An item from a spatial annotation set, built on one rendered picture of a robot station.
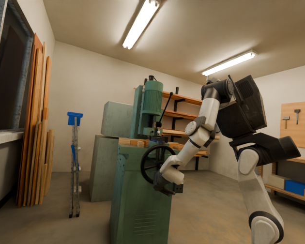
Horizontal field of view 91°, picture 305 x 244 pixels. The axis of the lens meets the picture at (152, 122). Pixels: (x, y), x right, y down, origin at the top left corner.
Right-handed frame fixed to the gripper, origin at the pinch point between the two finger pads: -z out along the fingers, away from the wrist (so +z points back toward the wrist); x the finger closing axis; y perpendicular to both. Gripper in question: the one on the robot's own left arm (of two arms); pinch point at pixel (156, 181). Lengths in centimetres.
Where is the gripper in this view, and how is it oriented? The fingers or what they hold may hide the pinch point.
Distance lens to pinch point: 106.1
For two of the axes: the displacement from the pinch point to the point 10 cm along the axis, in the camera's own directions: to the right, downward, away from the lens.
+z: 3.3, -5.2, -7.9
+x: 1.3, -8.0, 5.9
